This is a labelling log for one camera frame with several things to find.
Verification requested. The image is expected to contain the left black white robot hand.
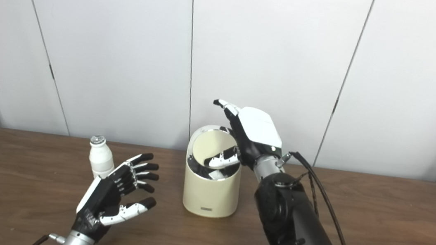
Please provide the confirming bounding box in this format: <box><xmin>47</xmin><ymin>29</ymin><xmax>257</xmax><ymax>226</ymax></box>
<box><xmin>71</xmin><ymin>145</ymin><xmax>163</xmax><ymax>245</ymax></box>

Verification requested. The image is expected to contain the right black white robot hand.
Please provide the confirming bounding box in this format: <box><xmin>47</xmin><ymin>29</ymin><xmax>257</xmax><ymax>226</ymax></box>
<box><xmin>203</xmin><ymin>98</ymin><xmax>289</xmax><ymax>177</ymax></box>

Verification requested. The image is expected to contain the small white plastic bottle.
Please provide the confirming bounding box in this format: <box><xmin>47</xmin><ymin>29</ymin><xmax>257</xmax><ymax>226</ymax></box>
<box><xmin>85</xmin><ymin>134</ymin><xmax>119</xmax><ymax>180</ymax></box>

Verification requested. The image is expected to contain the cream round bin lid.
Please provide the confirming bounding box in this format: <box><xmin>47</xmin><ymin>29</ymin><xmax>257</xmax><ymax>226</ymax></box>
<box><xmin>190</xmin><ymin>126</ymin><xmax>242</xmax><ymax>171</ymax></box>

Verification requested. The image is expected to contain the cream-colored round bin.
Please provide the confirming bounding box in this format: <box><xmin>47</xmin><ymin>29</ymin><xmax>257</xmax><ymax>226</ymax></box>
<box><xmin>179</xmin><ymin>122</ymin><xmax>247</xmax><ymax>221</ymax></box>

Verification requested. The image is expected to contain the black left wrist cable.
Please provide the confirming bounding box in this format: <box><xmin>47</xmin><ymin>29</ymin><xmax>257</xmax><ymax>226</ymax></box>
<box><xmin>29</xmin><ymin>231</ymin><xmax>66</xmax><ymax>245</ymax></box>

